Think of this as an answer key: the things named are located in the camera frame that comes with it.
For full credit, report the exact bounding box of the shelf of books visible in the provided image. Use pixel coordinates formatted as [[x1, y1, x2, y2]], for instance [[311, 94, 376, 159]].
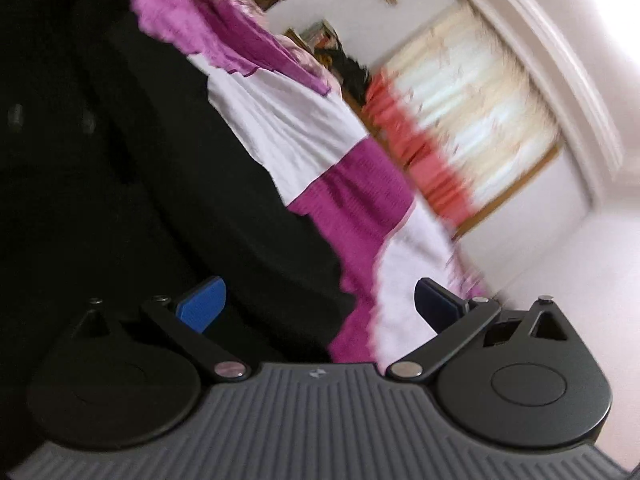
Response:
[[285, 20, 346, 53]]

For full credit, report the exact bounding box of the white and magenta blanket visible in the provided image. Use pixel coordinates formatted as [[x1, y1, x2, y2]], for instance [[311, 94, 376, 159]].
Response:
[[190, 50, 493, 373]]

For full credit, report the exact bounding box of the cream and red curtain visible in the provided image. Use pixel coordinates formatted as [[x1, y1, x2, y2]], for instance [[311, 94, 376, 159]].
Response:
[[362, 0, 563, 241]]

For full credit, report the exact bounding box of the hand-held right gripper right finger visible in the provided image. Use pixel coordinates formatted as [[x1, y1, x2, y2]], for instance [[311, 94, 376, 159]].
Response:
[[385, 277, 572, 381]]

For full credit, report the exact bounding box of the magenta floral quilt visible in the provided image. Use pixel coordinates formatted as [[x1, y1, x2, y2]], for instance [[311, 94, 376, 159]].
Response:
[[185, 0, 333, 97]]

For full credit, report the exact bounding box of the dark cloth pile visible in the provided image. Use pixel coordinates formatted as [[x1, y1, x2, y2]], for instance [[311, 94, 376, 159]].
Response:
[[320, 42, 373, 108]]

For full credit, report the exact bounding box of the black garment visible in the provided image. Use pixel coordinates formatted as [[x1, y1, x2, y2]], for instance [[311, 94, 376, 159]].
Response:
[[0, 0, 357, 461]]

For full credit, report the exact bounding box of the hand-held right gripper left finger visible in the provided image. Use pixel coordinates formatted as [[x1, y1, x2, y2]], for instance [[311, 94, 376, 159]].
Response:
[[69, 276, 248, 381]]

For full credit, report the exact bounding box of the white wall moulding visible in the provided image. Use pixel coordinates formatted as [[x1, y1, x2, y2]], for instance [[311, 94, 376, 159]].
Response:
[[432, 0, 623, 173]]

